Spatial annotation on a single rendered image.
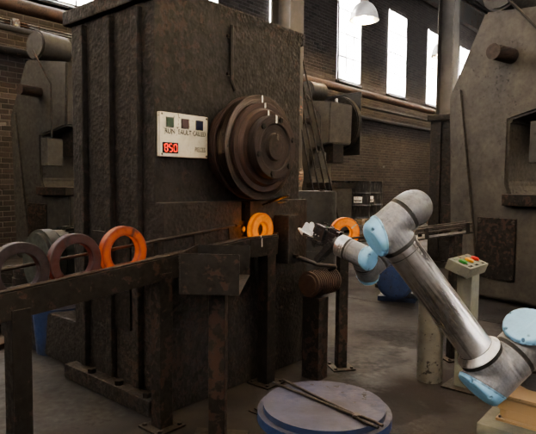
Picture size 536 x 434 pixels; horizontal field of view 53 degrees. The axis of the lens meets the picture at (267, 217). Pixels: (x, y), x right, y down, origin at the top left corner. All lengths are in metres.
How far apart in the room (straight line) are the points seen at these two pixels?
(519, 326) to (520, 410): 0.34
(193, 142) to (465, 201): 3.02
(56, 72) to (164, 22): 4.36
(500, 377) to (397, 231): 0.57
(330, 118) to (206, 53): 7.94
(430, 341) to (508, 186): 2.24
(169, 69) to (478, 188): 3.16
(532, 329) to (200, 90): 1.58
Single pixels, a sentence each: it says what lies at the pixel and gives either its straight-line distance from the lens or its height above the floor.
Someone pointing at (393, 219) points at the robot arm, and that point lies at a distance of 1.68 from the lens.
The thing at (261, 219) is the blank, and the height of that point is 0.79.
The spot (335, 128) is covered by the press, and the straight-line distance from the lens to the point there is 10.39.
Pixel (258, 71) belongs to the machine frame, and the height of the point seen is 1.50.
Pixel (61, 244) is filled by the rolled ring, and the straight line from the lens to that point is 1.86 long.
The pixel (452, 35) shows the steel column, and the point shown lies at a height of 3.81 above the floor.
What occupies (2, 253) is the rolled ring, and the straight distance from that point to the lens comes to 1.78.
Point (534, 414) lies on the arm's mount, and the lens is 2.15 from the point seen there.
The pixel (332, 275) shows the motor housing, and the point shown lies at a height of 0.50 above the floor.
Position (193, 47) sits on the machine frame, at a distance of 2.41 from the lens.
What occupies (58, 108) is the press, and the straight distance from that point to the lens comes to 6.55.
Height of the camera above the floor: 0.96
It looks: 4 degrees down
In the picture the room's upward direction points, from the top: 1 degrees clockwise
